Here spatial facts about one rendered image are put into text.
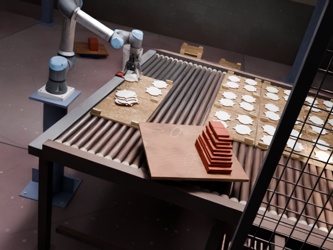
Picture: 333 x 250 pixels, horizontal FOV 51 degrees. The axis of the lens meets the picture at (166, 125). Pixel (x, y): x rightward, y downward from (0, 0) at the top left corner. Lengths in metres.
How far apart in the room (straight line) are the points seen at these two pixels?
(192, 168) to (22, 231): 1.47
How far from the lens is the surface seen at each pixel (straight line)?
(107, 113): 2.31
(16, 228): 2.82
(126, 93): 2.50
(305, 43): 6.69
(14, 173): 3.29
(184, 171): 1.72
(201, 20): 7.72
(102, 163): 1.83
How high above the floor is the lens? 2.04
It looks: 29 degrees down
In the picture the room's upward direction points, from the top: 12 degrees clockwise
